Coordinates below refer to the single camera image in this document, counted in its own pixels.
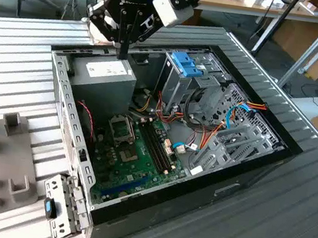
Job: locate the square dark chipset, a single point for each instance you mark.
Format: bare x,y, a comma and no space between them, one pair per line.
128,154

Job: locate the black tripod stand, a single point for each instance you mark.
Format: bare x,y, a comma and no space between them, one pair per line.
274,28

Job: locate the blue expansion slot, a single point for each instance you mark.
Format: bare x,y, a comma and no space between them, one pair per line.
124,186

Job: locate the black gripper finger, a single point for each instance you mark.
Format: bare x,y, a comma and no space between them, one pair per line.
147,30
102,19

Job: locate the grey slot bracket plate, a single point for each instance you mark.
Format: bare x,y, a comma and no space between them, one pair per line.
56,229

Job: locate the grey parts rack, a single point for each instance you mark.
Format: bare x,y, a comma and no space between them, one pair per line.
2,156

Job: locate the grey power supply unit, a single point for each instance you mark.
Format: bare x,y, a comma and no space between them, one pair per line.
100,93

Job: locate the blue black latch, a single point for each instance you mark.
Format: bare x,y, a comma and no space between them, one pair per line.
50,208

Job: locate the CPU socket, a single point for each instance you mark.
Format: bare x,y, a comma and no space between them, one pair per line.
120,129

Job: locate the grey metal disk bay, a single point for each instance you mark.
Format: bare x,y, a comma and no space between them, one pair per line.
215,159

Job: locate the black PC case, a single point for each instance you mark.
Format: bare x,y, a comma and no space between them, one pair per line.
194,206

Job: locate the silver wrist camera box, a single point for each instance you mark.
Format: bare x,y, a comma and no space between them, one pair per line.
171,8

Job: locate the blue plastic drive latch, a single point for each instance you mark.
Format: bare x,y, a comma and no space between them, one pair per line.
184,64

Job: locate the green motherboard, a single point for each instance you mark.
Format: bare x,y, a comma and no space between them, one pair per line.
142,171

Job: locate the grey metal drive cage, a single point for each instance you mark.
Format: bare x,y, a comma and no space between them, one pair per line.
178,89

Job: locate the black plastic clip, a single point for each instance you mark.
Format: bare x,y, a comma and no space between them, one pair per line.
82,155

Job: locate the black RAM slot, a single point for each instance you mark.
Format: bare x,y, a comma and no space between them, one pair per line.
157,147
161,146
153,147
149,148

